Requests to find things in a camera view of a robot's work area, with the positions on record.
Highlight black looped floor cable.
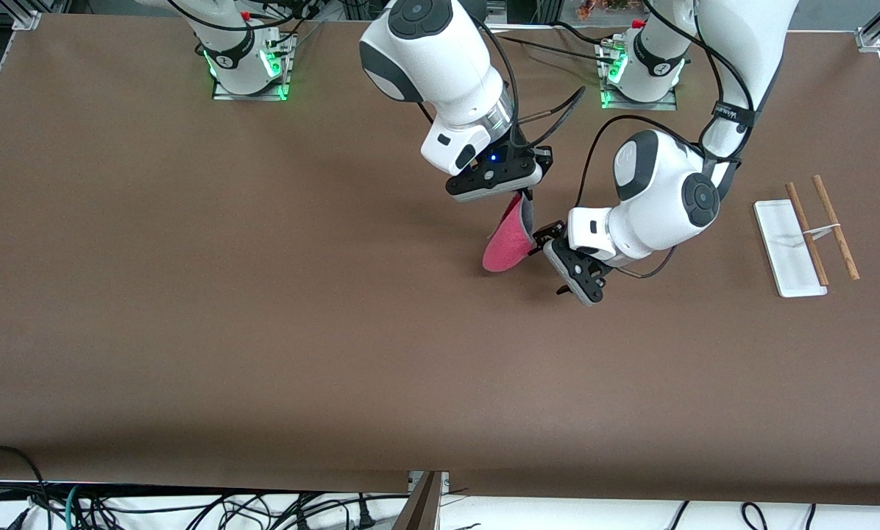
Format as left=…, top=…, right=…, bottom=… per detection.
left=0, top=445, right=49, bottom=530

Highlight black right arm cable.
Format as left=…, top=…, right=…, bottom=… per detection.
left=411, top=15, right=588, bottom=149

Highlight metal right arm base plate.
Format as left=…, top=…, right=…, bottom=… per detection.
left=212, top=31, right=294, bottom=102

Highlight tangled black floor cables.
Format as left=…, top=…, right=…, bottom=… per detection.
left=0, top=492, right=411, bottom=530

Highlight black cable on table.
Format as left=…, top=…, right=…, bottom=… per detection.
left=493, top=33, right=626, bottom=66

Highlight grey and pink towel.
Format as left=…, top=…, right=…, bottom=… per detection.
left=481, top=193, right=537, bottom=274

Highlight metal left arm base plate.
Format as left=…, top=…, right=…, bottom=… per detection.
left=599, top=38, right=678, bottom=112

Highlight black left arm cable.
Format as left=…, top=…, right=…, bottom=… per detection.
left=575, top=0, right=759, bottom=280

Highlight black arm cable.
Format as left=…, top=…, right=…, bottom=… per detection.
left=411, top=15, right=588, bottom=149
left=575, top=0, right=759, bottom=280

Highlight orange items behind table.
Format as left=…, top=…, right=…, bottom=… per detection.
left=575, top=0, right=648, bottom=20

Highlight wooden table brace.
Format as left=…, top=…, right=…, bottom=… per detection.
left=392, top=471, right=443, bottom=530

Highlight white rack base plate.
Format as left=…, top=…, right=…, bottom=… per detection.
left=753, top=200, right=828, bottom=298

